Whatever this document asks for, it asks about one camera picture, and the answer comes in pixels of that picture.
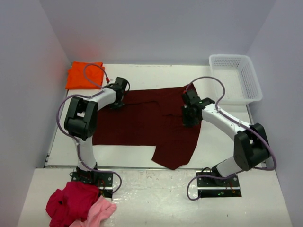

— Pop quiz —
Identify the pink crumpled t-shirt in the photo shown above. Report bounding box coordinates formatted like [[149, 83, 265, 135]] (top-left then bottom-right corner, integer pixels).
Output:
[[70, 196, 117, 227]]

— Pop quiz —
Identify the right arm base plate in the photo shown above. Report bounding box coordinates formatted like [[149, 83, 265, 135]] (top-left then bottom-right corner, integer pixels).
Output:
[[196, 176, 242, 198]]

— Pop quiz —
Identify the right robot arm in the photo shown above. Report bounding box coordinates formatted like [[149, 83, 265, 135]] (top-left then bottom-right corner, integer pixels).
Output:
[[182, 90, 271, 180]]

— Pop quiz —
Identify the white plastic basket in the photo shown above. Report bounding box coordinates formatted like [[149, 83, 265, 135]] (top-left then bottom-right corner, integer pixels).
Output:
[[209, 54, 263, 105]]

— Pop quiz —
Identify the orange folded t-shirt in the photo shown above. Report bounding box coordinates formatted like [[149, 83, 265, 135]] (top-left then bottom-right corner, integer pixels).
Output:
[[65, 61, 105, 90]]

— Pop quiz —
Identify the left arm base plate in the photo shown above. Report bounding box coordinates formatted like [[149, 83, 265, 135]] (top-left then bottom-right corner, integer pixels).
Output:
[[70, 168, 113, 198]]

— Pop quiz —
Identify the dark red t-shirt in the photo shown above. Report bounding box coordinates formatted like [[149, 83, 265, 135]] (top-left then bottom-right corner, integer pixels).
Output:
[[92, 87, 201, 170]]

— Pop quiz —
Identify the crimson crumpled t-shirt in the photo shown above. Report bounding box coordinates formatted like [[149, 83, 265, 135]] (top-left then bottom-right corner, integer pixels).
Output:
[[45, 181, 100, 227]]

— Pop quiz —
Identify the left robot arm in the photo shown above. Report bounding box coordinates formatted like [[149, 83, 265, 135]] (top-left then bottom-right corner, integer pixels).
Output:
[[63, 77, 130, 172]]

